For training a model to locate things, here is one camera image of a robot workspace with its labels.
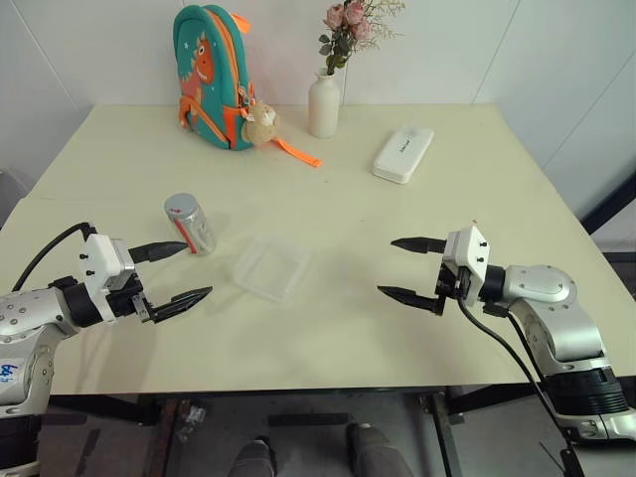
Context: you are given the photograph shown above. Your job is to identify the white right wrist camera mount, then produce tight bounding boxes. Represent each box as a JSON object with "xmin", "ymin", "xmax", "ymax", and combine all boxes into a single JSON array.
[{"xmin": 443, "ymin": 226, "xmax": 492, "ymax": 295}]

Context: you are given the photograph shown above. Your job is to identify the small clear plastic scrap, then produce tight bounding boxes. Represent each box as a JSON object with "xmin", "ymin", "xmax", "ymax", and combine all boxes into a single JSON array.
[{"xmin": 175, "ymin": 403, "xmax": 208, "ymax": 442}]

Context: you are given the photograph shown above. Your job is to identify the beige plush bear keychain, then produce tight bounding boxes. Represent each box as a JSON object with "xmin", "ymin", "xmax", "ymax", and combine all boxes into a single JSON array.
[{"xmin": 240, "ymin": 98, "xmax": 280, "ymax": 148}]

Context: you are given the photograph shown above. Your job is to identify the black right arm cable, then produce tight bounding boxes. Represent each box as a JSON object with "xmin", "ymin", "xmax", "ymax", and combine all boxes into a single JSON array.
[{"xmin": 456, "ymin": 295, "xmax": 585, "ymax": 477}]

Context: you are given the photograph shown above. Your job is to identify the white rectangular case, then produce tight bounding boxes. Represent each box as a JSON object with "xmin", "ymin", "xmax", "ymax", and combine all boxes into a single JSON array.
[{"xmin": 371, "ymin": 124, "xmax": 435, "ymax": 187}]

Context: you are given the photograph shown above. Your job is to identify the dark rounded shape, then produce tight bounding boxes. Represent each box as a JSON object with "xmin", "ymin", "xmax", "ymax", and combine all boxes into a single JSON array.
[
  {"xmin": 232, "ymin": 435, "xmax": 278, "ymax": 477},
  {"xmin": 345, "ymin": 421, "xmax": 399, "ymax": 477}
]

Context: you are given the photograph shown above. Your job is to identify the teal dinosaur backpack orange straps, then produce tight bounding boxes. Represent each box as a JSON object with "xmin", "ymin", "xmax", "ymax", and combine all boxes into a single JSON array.
[{"xmin": 172, "ymin": 3, "xmax": 325, "ymax": 171}]

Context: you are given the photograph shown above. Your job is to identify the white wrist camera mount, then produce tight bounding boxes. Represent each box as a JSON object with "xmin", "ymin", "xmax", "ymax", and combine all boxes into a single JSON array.
[
  {"xmin": 78, "ymin": 234, "xmax": 137, "ymax": 300},
  {"xmin": 443, "ymin": 226, "xmax": 492, "ymax": 295}
]

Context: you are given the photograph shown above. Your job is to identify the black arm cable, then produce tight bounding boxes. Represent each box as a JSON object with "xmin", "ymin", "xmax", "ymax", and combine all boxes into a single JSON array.
[
  {"xmin": 456, "ymin": 295, "xmax": 585, "ymax": 477},
  {"xmin": 10, "ymin": 222, "xmax": 99, "ymax": 292}
]

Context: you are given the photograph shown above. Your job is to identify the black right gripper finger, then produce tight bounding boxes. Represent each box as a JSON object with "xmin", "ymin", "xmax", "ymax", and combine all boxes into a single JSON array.
[
  {"xmin": 377, "ymin": 285, "xmax": 446, "ymax": 317},
  {"xmin": 390, "ymin": 237, "xmax": 448, "ymax": 255}
]

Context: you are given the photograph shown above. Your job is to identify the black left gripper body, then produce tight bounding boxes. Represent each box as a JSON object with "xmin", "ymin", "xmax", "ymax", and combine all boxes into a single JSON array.
[{"xmin": 104, "ymin": 271, "xmax": 154, "ymax": 324}]

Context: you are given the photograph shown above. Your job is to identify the clear plastic vial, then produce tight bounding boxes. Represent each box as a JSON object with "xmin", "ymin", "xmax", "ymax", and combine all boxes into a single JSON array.
[{"xmin": 167, "ymin": 203, "xmax": 218, "ymax": 257}]

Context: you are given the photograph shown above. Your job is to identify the clear plastic container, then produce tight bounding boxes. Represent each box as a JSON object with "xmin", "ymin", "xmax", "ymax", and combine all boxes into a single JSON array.
[{"xmin": 230, "ymin": 234, "xmax": 314, "ymax": 304}]

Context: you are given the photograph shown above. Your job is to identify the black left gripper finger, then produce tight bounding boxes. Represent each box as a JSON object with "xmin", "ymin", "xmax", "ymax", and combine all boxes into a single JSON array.
[
  {"xmin": 129, "ymin": 240, "xmax": 187, "ymax": 264},
  {"xmin": 148, "ymin": 285, "xmax": 215, "ymax": 325}
]

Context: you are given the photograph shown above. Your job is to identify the pink flower bouquet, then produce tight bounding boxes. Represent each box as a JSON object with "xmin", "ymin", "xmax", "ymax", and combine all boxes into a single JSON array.
[{"xmin": 318, "ymin": 0, "xmax": 406, "ymax": 77}]

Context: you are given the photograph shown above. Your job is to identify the white ceramic vase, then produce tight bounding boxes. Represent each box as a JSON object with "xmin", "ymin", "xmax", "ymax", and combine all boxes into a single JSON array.
[{"xmin": 307, "ymin": 69, "xmax": 342, "ymax": 139}]

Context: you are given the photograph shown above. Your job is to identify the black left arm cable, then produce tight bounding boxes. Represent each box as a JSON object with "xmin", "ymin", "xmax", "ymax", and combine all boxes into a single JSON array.
[{"xmin": 10, "ymin": 222, "xmax": 99, "ymax": 292}]

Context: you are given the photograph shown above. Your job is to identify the silver bottle cap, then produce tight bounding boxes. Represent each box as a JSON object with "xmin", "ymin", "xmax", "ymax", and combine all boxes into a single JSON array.
[{"xmin": 163, "ymin": 193, "xmax": 199, "ymax": 220}]

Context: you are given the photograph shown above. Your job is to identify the dark furniture frame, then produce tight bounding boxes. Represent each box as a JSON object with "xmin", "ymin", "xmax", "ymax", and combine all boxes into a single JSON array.
[{"xmin": 579, "ymin": 162, "xmax": 636, "ymax": 305}]

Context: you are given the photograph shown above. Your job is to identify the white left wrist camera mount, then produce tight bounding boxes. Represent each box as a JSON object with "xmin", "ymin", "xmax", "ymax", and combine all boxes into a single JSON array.
[{"xmin": 78, "ymin": 234, "xmax": 137, "ymax": 300}]

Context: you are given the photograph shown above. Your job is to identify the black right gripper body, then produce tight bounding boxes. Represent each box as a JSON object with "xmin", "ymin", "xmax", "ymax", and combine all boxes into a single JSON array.
[{"xmin": 434, "ymin": 257, "xmax": 473, "ymax": 303}]

